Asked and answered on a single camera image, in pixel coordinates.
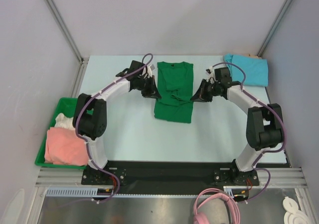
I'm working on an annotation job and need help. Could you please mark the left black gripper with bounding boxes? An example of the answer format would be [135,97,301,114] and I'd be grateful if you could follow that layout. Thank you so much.
[136,75,160,99]

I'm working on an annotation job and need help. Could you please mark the green t shirt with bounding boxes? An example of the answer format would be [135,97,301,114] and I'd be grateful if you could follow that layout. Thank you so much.
[154,62,194,123]

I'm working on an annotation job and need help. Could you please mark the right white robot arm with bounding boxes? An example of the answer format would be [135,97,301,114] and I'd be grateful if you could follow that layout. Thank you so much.
[190,67,286,185]

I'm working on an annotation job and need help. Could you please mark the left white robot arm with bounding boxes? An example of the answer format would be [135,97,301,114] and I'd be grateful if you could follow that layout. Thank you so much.
[73,60,161,184]

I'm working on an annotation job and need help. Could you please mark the folded blue t shirt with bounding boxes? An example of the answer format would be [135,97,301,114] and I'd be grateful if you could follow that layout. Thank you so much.
[223,53,269,87]

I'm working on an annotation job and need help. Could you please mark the green plastic bin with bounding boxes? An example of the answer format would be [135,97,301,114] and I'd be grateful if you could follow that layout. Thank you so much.
[34,97,89,170]

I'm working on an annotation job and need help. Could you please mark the white t shirt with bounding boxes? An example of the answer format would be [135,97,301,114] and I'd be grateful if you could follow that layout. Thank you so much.
[54,113,75,130]

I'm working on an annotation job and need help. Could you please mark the pink t shirt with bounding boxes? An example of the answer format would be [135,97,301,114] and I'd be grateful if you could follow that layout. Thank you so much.
[44,127,89,166]

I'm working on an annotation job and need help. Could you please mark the pink headphones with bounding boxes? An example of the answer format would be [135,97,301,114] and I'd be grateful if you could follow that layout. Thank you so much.
[193,188,241,224]

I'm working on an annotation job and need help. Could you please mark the white round lids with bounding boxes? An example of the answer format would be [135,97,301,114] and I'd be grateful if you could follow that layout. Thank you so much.
[282,197,311,224]

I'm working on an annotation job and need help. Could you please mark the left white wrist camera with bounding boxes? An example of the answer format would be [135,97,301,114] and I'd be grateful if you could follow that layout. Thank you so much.
[146,64,155,77]

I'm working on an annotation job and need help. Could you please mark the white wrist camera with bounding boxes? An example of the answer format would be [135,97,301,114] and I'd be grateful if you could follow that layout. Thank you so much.
[146,64,155,77]
[206,66,215,80]

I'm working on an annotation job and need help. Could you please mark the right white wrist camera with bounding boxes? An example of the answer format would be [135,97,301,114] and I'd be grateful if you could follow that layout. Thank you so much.
[206,66,215,80]

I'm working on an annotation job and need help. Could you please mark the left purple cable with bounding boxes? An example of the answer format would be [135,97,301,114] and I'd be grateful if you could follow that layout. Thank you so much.
[74,53,154,205]

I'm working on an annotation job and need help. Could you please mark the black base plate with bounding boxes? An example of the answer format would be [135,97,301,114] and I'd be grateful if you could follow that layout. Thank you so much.
[81,161,259,195]

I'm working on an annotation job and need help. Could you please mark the right aluminium frame post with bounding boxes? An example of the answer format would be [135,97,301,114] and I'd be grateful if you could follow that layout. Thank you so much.
[257,0,294,57]

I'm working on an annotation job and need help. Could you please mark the aluminium frame post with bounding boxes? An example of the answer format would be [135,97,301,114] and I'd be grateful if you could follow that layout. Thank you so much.
[44,0,83,64]
[257,0,294,57]

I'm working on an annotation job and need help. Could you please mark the aluminium frame rail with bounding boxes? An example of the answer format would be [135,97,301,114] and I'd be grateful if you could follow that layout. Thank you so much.
[36,168,307,188]

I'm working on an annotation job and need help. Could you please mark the left aluminium frame post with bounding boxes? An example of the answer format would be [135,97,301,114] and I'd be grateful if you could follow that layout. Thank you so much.
[44,0,83,64]

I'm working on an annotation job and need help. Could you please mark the white cable duct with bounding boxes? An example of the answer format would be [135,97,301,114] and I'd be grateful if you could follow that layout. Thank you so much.
[46,187,98,197]

